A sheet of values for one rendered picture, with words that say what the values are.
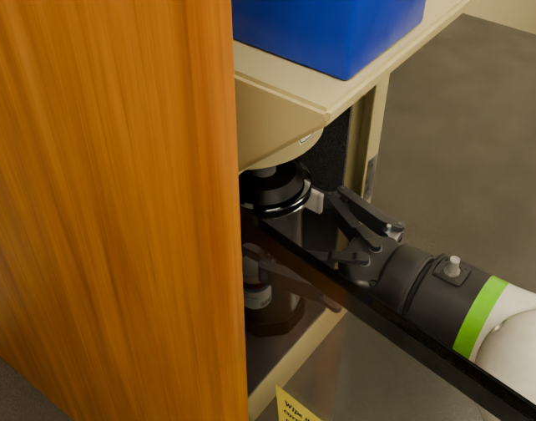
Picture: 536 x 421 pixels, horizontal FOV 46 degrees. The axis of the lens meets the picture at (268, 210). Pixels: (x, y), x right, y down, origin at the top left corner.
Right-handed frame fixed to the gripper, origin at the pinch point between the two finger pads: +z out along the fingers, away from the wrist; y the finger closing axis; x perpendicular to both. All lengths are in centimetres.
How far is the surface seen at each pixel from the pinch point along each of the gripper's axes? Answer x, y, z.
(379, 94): -12.6, -12.0, -6.7
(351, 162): -1.5, -12.2, -3.9
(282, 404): 2.1, 18.6, -16.0
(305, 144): -12.4, 0.4, -5.2
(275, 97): -30.4, 18.0, -14.6
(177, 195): -27.7, 26.0, -13.8
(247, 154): -25.1, 18.0, -12.3
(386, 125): 26, -59, 13
